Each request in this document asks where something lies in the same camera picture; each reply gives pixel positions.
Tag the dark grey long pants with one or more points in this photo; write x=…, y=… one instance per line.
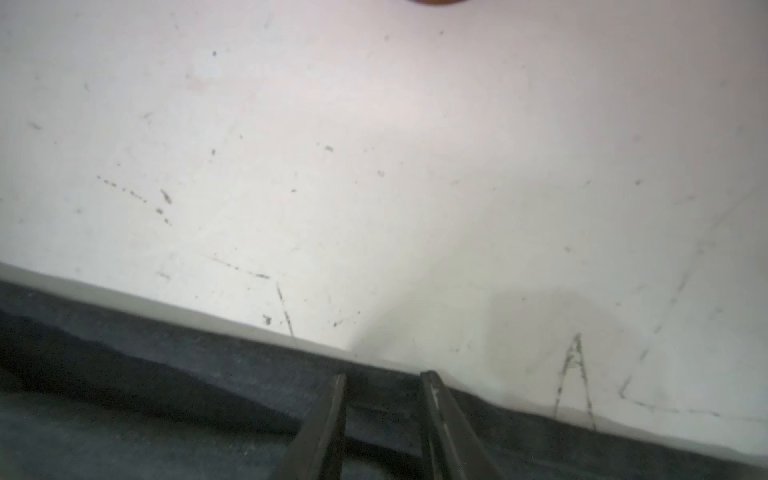
x=93, y=393

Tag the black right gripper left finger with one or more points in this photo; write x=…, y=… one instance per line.
x=317, y=451

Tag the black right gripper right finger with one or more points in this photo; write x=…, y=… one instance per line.
x=451, y=449

